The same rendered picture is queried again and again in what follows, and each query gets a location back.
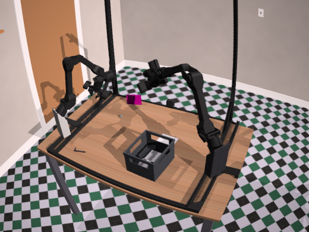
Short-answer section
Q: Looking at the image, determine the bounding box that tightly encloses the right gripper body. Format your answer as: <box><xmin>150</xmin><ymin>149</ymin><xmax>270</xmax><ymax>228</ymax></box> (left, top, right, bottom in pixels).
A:
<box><xmin>83</xmin><ymin>80</ymin><xmax>109</xmax><ymax>100</ymax></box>

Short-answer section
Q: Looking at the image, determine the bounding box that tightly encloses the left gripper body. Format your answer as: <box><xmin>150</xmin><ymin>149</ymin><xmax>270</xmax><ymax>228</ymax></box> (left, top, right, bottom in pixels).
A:
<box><xmin>137</xmin><ymin>76</ymin><xmax>168</xmax><ymax>93</ymax></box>

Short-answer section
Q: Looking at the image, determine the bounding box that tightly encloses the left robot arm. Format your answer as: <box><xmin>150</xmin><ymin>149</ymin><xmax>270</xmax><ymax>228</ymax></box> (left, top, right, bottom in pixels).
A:
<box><xmin>143</xmin><ymin>59</ymin><xmax>223</xmax><ymax>152</ymax></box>

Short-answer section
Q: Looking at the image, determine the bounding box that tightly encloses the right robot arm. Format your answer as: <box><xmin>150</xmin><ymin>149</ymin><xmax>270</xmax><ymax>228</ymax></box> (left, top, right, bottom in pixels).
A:
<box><xmin>55</xmin><ymin>55</ymin><xmax>114</xmax><ymax>117</ymax></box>

